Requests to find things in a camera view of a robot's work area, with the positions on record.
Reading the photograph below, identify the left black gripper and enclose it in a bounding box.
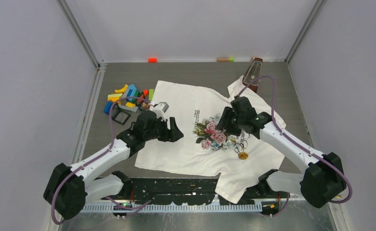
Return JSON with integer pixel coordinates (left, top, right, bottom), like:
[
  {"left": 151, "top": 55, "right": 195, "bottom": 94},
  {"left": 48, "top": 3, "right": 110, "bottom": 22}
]
[{"left": 144, "top": 116, "right": 183, "bottom": 142}]

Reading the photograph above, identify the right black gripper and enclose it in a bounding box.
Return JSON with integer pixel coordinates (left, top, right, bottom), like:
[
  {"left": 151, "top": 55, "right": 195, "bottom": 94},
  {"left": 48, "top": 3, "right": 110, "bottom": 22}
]
[{"left": 215, "top": 106, "right": 245, "bottom": 137}]

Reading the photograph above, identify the white floral t-shirt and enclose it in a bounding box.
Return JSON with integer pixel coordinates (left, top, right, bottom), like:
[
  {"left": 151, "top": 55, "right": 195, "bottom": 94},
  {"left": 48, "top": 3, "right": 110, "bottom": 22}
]
[{"left": 135, "top": 79, "right": 284, "bottom": 203}]

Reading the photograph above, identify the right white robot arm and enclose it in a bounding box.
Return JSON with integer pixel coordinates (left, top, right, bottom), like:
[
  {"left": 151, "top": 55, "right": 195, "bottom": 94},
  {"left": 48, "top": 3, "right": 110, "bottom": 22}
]
[{"left": 216, "top": 97, "right": 352, "bottom": 208}]

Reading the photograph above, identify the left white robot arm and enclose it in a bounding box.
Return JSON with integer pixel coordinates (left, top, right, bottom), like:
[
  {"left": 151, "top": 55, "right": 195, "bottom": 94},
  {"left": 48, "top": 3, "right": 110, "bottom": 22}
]
[{"left": 43, "top": 111, "right": 184, "bottom": 220}]

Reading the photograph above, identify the brown wooden metronome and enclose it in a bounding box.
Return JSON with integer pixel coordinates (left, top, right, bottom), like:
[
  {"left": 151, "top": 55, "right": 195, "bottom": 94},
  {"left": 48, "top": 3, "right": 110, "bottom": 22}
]
[{"left": 242, "top": 57, "right": 263, "bottom": 93}]

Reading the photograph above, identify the light blue block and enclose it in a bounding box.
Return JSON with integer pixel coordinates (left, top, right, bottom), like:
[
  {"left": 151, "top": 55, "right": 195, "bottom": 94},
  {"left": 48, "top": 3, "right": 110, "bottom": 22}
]
[{"left": 123, "top": 84, "right": 139, "bottom": 102}]

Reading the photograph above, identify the tan and green block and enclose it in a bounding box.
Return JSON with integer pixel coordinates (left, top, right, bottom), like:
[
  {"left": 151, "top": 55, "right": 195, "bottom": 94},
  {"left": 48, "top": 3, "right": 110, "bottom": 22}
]
[{"left": 217, "top": 56, "right": 234, "bottom": 62}]

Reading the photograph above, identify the yellow arch block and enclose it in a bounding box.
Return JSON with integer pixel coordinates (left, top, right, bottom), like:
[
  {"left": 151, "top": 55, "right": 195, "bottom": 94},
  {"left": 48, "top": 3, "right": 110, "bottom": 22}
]
[{"left": 115, "top": 84, "right": 128, "bottom": 93}]

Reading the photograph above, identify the light green flat block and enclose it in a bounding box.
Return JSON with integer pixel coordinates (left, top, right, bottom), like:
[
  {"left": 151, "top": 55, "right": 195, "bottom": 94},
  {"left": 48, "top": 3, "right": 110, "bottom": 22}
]
[{"left": 107, "top": 93, "right": 123, "bottom": 98}]

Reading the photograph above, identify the blue cylinder block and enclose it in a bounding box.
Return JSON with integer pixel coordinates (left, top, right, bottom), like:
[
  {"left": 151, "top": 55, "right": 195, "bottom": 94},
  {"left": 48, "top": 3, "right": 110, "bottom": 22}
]
[{"left": 104, "top": 101, "right": 113, "bottom": 115}]

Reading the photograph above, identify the red orange block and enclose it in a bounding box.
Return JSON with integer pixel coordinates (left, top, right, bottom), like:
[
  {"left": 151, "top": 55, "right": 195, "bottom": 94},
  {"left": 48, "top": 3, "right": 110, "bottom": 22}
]
[{"left": 148, "top": 58, "right": 157, "bottom": 63}]

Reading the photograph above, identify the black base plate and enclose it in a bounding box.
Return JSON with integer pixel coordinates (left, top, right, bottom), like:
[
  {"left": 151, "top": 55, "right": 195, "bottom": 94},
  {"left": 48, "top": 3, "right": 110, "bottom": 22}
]
[{"left": 100, "top": 177, "right": 290, "bottom": 206}]

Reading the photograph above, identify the black square frame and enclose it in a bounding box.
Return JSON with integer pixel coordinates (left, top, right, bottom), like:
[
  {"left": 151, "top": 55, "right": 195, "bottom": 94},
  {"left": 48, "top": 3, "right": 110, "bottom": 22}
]
[{"left": 111, "top": 108, "right": 131, "bottom": 125}]

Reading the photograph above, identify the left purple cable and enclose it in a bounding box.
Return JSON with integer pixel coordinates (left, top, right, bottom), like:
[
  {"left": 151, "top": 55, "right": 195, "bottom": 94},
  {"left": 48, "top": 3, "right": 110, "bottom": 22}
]
[{"left": 51, "top": 96, "right": 156, "bottom": 225}]

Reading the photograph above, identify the aluminium front rail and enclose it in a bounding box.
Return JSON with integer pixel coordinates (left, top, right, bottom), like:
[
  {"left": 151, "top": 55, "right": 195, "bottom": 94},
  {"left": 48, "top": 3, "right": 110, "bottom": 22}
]
[{"left": 51, "top": 179, "right": 341, "bottom": 214}]

